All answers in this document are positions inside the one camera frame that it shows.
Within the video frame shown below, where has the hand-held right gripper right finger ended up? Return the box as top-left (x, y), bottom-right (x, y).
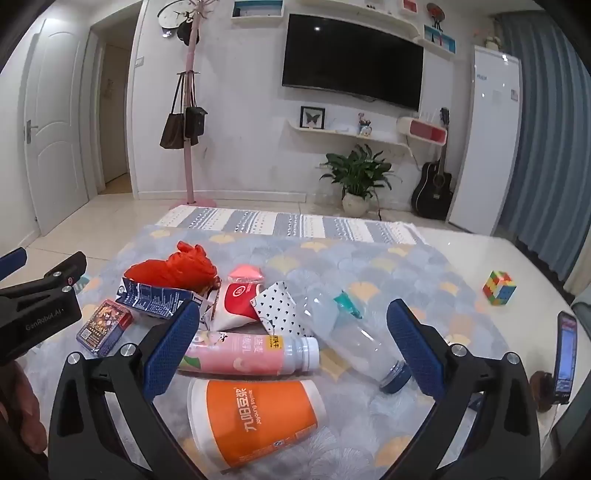
top-left (385, 299), bottom-right (543, 480)

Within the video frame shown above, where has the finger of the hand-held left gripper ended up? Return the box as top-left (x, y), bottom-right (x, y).
top-left (0, 251), bottom-right (88, 303)
top-left (0, 247), bottom-right (27, 280)

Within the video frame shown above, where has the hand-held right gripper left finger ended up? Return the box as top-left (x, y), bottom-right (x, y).
top-left (48, 300), bottom-right (201, 480)

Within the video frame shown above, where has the teal clay packet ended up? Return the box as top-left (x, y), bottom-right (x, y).
top-left (333, 291), bottom-right (363, 320)

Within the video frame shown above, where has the orange paper cup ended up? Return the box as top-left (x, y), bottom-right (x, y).
top-left (187, 377), bottom-right (320, 472)

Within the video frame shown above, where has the black shoulder bag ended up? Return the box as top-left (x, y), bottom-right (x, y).
top-left (185, 74), bottom-right (208, 146)

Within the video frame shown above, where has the person's left hand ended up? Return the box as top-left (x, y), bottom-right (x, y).
top-left (0, 360), bottom-right (49, 462)

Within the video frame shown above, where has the blue milk carton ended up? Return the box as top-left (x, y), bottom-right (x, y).
top-left (121, 277), bottom-right (200, 321)

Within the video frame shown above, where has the clear plastic bottle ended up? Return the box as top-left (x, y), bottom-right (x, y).
top-left (302, 284), bottom-right (413, 394)

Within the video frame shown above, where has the printed card box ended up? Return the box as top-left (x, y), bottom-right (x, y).
top-left (76, 299), bottom-right (134, 358)

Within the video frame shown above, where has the pink plastic bottle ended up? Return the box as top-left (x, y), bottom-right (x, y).
top-left (178, 331), bottom-right (320, 377)

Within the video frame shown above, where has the white red snack packet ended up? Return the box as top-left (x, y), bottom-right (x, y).
top-left (203, 281), bottom-right (265, 332)

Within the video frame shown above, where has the red plastic bag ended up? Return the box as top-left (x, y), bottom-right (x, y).
top-left (124, 241), bottom-right (221, 294)

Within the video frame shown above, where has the scallop pattern blanket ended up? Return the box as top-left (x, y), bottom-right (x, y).
top-left (18, 224), bottom-right (509, 480)

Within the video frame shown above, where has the colourful puzzle cube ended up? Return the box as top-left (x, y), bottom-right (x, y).
top-left (482, 270), bottom-right (517, 306)

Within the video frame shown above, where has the pink clay packet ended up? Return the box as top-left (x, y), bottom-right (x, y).
top-left (227, 264), bottom-right (265, 284)

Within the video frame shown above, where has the white dotted packet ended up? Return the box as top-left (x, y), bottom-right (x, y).
top-left (249, 281), bottom-right (315, 337)

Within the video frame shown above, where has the brown phone stand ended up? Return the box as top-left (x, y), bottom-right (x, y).
top-left (529, 371), bottom-right (555, 411)

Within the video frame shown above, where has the white door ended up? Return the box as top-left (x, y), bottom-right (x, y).
top-left (23, 18), bottom-right (90, 236)

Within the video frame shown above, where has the black smartphone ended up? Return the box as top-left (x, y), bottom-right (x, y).
top-left (553, 311), bottom-right (579, 405)

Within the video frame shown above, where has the black acoustic guitar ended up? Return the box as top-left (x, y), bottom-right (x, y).
top-left (412, 107), bottom-right (454, 220)

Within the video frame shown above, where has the striped floor rug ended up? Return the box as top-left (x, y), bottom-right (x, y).
top-left (154, 205), bottom-right (428, 245)

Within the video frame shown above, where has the potted green plant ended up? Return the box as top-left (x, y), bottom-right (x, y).
top-left (320, 144), bottom-right (397, 215)

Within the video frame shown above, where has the brown tote bag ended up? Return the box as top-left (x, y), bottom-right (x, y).
top-left (160, 74), bottom-right (186, 149)

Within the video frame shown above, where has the pink coat rack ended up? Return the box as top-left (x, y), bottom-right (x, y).
top-left (168, 0), bottom-right (218, 208)

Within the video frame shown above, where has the white refrigerator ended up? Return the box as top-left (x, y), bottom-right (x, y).
top-left (445, 45), bottom-right (522, 235)

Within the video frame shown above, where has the blue curtain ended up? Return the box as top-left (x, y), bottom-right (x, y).
top-left (496, 9), bottom-right (591, 296)

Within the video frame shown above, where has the framed butterfly picture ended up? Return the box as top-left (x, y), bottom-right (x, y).
top-left (300, 106), bottom-right (326, 130)

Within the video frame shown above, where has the teal pink box shelf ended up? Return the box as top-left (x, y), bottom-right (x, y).
top-left (424, 25), bottom-right (457, 54)

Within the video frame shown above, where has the round red fan ornament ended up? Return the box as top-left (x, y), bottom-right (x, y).
top-left (426, 2), bottom-right (446, 33)

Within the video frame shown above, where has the teal white box shelf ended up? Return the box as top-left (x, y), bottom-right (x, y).
top-left (231, 0), bottom-right (283, 20)

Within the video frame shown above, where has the red white wall box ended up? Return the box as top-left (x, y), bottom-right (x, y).
top-left (397, 116), bottom-right (448, 145)

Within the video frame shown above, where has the curved white wall shelf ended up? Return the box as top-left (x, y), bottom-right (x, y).
top-left (285, 119), bottom-right (414, 148)

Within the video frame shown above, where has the round wall clock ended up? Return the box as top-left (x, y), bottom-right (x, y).
top-left (156, 0), bottom-right (188, 40)

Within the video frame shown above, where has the black wall television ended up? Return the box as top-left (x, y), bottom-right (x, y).
top-left (281, 13), bottom-right (424, 112)

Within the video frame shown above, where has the long white wall shelf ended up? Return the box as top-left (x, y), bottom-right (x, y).
top-left (295, 0), bottom-right (421, 38)

